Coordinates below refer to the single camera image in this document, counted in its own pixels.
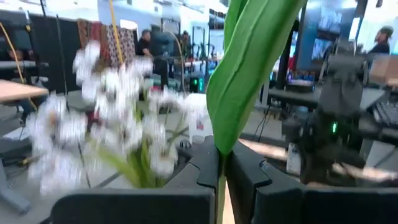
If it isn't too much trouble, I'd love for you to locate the grey office desk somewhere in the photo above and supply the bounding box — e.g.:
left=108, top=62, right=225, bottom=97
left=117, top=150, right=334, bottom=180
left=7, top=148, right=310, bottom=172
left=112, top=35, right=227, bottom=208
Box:
left=269, top=86, right=398, bottom=138

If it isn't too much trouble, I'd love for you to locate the green leaf sprig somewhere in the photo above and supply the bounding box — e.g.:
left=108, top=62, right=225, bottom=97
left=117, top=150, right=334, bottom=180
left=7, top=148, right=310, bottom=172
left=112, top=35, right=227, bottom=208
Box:
left=206, top=0, right=308, bottom=224

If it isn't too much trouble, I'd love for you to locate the black keyboard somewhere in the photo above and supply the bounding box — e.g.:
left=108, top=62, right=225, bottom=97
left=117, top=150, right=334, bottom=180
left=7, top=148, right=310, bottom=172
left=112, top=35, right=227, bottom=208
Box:
left=371, top=101, right=398, bottom=128

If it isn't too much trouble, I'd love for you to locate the person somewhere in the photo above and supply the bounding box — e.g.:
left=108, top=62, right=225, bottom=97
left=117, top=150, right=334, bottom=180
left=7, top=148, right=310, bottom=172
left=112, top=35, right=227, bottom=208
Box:
left=136, top=28, right=153, bottom=57
left=368, top=25, right=394, bottom=55

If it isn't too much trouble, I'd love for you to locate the wooden table top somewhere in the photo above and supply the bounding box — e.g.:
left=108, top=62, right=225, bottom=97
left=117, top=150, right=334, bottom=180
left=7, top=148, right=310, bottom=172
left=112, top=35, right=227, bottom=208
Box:
left=0, top=79, right=50, bottom=103

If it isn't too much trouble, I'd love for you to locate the grey desk leg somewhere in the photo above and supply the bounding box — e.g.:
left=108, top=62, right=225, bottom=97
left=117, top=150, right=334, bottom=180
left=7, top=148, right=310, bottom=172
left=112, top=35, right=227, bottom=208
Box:
left=0, top=161, right=32, bottom=215

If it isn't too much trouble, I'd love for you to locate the white blossom grass spray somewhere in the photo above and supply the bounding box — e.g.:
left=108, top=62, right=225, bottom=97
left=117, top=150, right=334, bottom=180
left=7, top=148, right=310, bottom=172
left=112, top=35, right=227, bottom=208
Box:
left=26, top=93, right=144, bottom=195
left=73, top=40, right=189, bottom=189

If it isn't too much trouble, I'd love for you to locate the blue screen wall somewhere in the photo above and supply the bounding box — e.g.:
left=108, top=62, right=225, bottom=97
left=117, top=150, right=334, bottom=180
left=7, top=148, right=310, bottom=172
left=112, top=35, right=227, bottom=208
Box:
left=295, top=0, right=358, bottom=72

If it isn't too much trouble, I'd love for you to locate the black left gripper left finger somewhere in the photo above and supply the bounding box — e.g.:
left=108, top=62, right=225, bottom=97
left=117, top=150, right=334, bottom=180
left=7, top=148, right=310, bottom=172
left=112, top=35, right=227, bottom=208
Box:
left=49, top=136, right=223, bottom=224

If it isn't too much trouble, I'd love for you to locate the black partition panel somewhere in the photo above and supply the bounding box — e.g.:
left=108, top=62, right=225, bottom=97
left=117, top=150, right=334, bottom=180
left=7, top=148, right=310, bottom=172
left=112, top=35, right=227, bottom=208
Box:
left=29, top=14, right=78, bottom=94

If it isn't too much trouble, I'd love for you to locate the white red patterned cloth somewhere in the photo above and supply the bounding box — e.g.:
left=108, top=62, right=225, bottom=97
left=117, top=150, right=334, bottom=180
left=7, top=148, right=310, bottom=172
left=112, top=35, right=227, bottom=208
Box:
left=105, top=26, right=137, bottom=65

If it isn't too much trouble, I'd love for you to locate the white plastic jug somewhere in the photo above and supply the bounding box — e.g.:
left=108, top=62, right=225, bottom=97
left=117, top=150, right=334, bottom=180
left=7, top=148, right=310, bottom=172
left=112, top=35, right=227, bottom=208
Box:
left=188, top=93, right=214, bottom=144

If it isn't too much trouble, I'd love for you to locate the brown cardboard box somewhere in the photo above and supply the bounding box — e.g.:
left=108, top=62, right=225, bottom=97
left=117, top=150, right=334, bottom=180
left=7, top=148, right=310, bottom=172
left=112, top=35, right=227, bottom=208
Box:
left=368, top=54, right=398, bottom=86

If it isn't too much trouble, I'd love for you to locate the yellow hanging cable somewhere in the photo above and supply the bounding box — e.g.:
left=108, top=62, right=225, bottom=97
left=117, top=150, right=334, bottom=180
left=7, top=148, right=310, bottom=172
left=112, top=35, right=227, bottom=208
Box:
left=0, top=21, right=38, bottom=110
left=108, top=0, right=125, bottom=65

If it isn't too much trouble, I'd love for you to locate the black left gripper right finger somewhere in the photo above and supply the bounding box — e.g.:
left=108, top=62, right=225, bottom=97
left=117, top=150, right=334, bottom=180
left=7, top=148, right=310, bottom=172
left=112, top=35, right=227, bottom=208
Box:
left=226, top=141, right=398, bottom=224

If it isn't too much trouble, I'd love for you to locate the black box green light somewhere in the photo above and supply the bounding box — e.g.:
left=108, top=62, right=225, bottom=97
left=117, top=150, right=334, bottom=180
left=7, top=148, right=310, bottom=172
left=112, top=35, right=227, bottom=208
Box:
left=189, top=76, right=205, bottom=94

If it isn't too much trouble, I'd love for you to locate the orange patterned cloth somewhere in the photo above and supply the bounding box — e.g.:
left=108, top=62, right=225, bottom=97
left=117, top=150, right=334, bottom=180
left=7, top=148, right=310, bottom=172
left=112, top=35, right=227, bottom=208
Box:
left=76, top=19, right=108, bottom=63

